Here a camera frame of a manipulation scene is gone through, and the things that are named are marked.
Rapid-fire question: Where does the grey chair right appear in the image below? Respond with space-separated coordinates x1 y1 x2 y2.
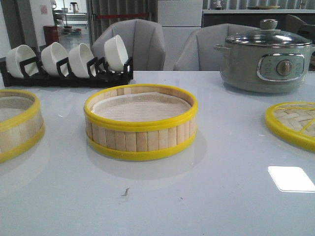
173 24 255 71

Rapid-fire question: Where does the bamboo steamer basket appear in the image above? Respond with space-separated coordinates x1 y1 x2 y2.
84 84 198 161
0 89 45 163

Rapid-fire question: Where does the grey chair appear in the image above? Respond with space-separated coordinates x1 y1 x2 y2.
91 19 165 71
173 24 255 71

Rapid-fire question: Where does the black dish rack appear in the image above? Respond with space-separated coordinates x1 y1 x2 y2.
0 54 133 88

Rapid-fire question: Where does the red bin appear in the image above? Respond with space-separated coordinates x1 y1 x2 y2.
43 25 59 46

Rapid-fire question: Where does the grey chair left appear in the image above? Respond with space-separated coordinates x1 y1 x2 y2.
91 19 165 71

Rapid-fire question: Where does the white cabinet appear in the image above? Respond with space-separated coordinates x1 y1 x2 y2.
157 0 203 71

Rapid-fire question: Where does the woven bamboo steamer lid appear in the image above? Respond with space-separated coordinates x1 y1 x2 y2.
265 102 315 152

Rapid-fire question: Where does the white steamer liner paper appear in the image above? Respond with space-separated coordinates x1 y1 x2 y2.
92 92 191 122

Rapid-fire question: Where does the white bowl far left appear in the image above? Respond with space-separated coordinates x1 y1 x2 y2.
5 45 36 78

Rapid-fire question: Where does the grey electric cooking pot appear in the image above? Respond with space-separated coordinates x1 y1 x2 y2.
214 43 315 93

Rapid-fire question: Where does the glass pot lid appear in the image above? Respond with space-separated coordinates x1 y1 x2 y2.
225 19 312 47

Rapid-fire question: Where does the white bowl right upright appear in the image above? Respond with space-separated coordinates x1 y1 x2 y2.
104 35 128 72

